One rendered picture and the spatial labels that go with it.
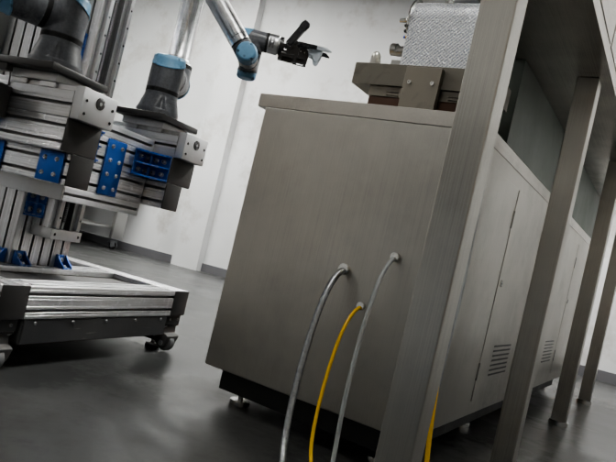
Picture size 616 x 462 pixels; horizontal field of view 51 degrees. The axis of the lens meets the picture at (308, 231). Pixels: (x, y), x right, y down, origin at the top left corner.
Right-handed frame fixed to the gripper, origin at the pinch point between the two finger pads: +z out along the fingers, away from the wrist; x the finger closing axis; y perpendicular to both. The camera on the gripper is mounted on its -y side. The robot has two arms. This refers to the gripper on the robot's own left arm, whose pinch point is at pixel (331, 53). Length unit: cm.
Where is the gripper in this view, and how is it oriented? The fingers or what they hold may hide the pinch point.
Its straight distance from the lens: 255.5
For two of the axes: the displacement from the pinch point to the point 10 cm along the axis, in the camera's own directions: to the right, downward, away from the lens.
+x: 0.2, 1.2, -9.9
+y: -2.4, 9.6, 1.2
